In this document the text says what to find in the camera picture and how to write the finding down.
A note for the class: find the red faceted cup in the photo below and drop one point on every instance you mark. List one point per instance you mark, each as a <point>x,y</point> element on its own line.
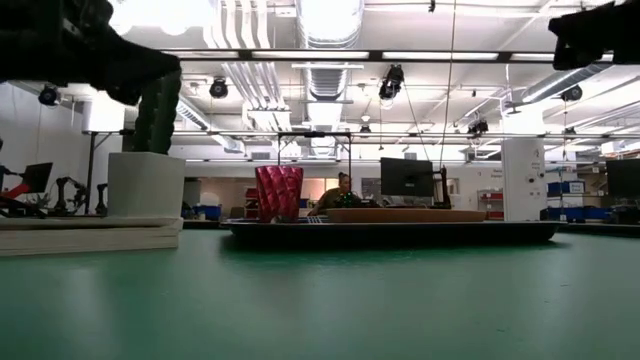
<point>279,192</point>

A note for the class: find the orange round plate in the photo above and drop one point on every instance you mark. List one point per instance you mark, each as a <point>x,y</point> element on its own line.
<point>407,215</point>

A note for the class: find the black background robot arm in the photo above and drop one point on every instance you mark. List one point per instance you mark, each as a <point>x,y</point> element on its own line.
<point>67,195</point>

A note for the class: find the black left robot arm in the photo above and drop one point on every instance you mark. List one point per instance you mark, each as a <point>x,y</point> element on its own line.
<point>55,40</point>

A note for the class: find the black monitor on arm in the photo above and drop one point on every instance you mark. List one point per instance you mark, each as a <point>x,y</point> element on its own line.
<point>36,177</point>

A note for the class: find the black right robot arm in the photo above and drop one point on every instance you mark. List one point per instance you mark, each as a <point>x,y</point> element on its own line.
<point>617,30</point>

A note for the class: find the black plastic tray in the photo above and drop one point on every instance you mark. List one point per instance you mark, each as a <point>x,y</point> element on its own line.
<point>395,232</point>

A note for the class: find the green cactus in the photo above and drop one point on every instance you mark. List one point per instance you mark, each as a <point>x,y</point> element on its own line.
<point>159,117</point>

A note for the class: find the white hexagonal plant pot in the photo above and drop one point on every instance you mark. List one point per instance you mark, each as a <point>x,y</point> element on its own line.
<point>146,185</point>

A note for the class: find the white pillar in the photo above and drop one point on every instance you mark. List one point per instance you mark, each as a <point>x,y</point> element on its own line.
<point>523,180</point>

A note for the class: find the black computer monitor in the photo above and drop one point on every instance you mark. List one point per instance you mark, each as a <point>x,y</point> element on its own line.
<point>623,178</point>

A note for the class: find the blue storage bins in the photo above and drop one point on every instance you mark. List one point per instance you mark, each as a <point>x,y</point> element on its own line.
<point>575,200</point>

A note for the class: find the black and white book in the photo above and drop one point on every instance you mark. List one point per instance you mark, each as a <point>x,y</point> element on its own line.
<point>90,235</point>

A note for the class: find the black monitor on stand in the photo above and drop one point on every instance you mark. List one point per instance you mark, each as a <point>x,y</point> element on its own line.
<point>406,177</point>

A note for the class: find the person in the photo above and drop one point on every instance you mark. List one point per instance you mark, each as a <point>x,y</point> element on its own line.
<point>336,197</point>

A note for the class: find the green table mat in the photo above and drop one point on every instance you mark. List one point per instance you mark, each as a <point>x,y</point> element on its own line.
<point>320,300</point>

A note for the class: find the silver ceiling duct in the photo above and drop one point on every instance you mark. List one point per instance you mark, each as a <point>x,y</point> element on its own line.
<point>327,50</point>

